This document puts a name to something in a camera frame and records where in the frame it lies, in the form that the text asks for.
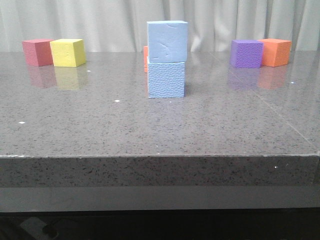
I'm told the yellow foam cube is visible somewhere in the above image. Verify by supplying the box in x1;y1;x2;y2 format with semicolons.
50;38;86;67

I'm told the grey curtain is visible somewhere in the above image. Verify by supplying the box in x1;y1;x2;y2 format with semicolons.
0;0;320;52

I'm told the purple foam cube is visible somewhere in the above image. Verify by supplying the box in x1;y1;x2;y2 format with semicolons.
229;40;264;68

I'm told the light blue foam cube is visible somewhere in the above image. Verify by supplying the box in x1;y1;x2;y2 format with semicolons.
146;20;188;63
147;61;185;99

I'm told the damaged orange foam cube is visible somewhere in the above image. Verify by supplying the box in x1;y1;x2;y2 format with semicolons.
143;45;148;73

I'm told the red foam cube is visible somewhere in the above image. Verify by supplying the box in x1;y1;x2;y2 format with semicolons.
21;38;54;67

